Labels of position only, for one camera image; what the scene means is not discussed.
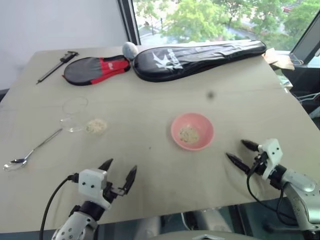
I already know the black window frame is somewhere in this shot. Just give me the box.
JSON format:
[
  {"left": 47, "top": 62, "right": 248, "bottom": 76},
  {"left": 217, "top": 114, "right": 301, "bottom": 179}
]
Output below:
[{"left": 116, "top": 0, "right": 141, "bottom": 46}]

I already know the pink bowl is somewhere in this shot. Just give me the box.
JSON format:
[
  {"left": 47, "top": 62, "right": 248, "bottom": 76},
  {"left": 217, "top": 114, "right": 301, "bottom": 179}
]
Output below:
[{"left": 170, "top": 112, "right": 215, "bottom": 152}]

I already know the pale food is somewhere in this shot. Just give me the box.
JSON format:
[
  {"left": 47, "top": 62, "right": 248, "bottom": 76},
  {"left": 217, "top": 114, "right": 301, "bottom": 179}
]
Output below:
[{"left": 178, "top": 126, "right": 201, "bottom": 144}]

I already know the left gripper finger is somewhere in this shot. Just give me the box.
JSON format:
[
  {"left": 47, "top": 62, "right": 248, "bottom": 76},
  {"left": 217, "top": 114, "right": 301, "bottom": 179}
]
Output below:
[
  {"left": 97, "top": 158, "right": 114, "bottom": 174},
  {"left": 121, "top": 164, "right": 138, "bottom": 195}
]

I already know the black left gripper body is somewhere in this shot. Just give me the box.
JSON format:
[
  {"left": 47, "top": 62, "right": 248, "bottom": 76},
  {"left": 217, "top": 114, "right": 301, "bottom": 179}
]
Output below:
[{"left": 103, "top": 181, "right": 125, "bottom": 204}]

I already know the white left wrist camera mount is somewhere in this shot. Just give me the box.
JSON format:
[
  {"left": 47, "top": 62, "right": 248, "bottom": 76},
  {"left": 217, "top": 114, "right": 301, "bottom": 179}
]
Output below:
[{"left": 78, "top": 168, "right": 112, "bottom": 210}]

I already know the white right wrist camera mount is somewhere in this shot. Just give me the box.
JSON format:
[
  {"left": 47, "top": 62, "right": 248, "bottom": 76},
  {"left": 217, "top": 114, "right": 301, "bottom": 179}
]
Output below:
[{"left": 257, "top": 138, "right": 284, "bottom": 180}]

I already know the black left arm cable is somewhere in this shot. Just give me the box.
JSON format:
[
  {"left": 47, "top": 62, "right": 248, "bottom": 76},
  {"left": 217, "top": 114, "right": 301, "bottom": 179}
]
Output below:
[{"left": 39, "top": 174, "right": 80, "bottom": 240}]

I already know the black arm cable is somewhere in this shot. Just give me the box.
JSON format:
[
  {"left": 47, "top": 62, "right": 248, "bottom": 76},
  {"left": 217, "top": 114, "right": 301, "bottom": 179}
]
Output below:
[
  {"left": 246, "top": 154, "right": 298, "bottom": 226},
  {"left": 39, "top": 174, "right": 80, "bottom": 240}
]

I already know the black desk with cables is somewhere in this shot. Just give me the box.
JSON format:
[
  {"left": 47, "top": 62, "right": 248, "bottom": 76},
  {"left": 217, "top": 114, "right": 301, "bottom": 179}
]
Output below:
[{"left": 281, "top": 63, "right": 320, "bottom": 123}]

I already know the red and black racket cover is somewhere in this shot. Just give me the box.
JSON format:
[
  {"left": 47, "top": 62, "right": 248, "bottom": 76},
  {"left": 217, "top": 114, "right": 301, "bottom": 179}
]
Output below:
[{"left": 61, "top": 56, "right": 132, "bottom": 87}]

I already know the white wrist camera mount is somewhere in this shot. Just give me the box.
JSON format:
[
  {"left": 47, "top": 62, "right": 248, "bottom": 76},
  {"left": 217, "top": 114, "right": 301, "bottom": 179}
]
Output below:
[
  {"left": 257, "top": 138, "right": 284, "bottom": 180},
  {"left": 78, "top": 168, "right": 112, "bottom": 210}
]

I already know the pile of grains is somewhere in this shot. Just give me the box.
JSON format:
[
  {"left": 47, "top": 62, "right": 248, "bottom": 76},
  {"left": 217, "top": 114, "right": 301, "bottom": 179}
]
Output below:
[{"left": 85, "top": 118, "right": 109, "bottom": 137}]

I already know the metal spoon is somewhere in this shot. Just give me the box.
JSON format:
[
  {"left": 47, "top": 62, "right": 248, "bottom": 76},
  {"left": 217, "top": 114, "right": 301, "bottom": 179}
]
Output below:
[{"left": 2, "top": 127, "right": 63, "bottom": 172}]

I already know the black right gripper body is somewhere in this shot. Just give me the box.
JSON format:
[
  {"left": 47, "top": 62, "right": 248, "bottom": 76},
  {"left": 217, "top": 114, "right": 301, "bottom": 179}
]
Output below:
[{"left": 249, "top": 144, "right": 270, "bottom": 176}]

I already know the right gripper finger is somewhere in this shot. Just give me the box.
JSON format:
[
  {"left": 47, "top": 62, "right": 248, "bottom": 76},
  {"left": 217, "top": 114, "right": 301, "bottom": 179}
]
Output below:
[
  {"left": 240, "top": 139, "right": 260, "bottom": 152},
  {"left": 225, "top": 152, "right": 252, "bottom": 175}
]

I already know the clear glass cup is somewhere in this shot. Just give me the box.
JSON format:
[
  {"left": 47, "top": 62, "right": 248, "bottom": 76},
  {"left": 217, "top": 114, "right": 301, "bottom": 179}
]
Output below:
[{"left": 59, "top": 95, "right": 89, "bottom": 133}]

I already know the black vernier caliper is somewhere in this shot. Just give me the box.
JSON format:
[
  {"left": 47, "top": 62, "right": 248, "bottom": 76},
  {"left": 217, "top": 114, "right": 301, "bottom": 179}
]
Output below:
[{"left": 35, "top": 50, "right": 80, "bottom": 85}]

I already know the long black racket bag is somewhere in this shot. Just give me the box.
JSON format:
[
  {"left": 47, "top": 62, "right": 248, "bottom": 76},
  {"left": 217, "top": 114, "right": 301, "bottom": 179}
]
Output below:
[{"left": 132, "top": 39, "right": 267, "bottom": 82}]

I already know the grey rounded robot body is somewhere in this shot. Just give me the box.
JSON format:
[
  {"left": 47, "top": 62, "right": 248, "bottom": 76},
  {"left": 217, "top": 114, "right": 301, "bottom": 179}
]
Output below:
[{"left": 138, "top": 206, "right": 253, "bottom": 240}]

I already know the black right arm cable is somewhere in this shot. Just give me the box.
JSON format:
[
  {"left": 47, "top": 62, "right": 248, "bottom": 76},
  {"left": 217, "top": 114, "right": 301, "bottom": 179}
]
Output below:
[{"left": 246, "top": 154, "right": 298, "bottom": 226}]

